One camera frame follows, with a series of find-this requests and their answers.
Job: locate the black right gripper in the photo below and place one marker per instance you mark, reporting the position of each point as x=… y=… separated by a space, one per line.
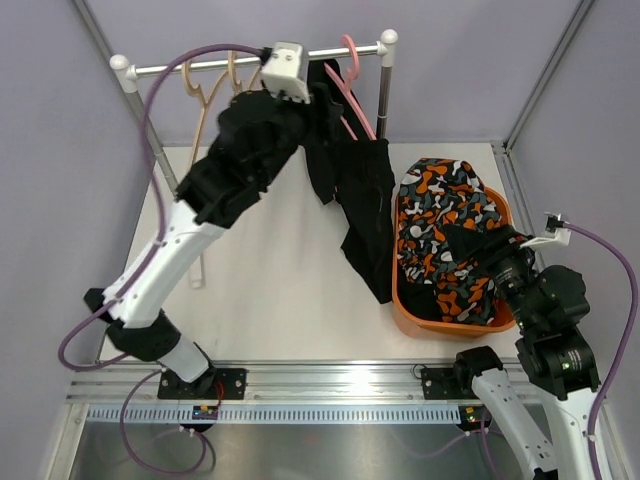
x=466 y=243

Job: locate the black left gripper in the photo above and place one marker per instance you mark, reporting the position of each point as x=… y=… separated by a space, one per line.
x=321 y=125

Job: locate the orange camouflage shorts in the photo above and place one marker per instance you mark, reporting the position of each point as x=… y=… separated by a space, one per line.
x=435 y=192

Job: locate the beige wooden hanger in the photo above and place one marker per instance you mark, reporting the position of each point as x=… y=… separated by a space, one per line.
x=237 y=85
x=205 y=100

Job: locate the black shorts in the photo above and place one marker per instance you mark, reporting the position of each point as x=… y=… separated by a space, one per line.
x=419 y=300
x=355 y=172

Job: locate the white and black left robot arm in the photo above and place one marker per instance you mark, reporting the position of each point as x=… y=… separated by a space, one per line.
x=257 y=134

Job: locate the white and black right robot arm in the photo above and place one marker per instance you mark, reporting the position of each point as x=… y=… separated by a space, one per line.
x=547 y=307

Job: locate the pink plastic hanger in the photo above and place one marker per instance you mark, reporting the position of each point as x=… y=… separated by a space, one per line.
x=344 y=85

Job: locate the orange plastic laundry basket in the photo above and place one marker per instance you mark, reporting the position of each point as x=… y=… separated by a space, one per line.
x=415 y=327

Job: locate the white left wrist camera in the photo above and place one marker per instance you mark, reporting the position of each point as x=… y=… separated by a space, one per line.
x=281 y=74

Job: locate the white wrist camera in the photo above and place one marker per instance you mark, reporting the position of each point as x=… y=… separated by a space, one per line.
x=555 y=233
x=281 y=74

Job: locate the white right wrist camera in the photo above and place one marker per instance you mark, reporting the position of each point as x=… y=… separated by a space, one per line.
x=555 y=233

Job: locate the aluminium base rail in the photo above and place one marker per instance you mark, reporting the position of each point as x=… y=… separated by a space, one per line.
x=364 y=382

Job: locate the white slotted cable duct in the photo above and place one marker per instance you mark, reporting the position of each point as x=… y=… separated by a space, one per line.
x=280 y=414

